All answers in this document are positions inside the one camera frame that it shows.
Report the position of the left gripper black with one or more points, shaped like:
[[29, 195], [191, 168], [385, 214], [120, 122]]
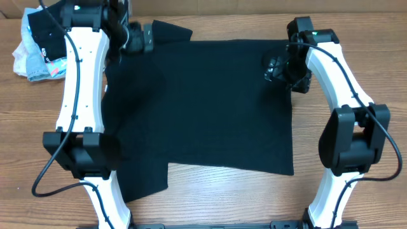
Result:
[[147, 38]]

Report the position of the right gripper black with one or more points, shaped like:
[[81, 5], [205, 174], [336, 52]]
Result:
[[273, 70]]

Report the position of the black t-shirt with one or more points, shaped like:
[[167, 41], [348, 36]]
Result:
[[196, 102]]

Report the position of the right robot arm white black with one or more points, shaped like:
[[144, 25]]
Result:
[[354, 136]]

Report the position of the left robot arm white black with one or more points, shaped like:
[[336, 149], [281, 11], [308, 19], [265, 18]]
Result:
[[94, 32]]

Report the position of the light blue printed garment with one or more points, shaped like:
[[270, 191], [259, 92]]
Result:
[[56, 68]]

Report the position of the folded black shirt on pile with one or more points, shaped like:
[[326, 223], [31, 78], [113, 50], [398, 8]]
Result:
[[47, 36]]

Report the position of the grey denim garment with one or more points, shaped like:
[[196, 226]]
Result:
[[36, 67]]

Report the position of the pale pink garment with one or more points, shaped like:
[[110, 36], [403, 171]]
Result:
[[19, 57]]

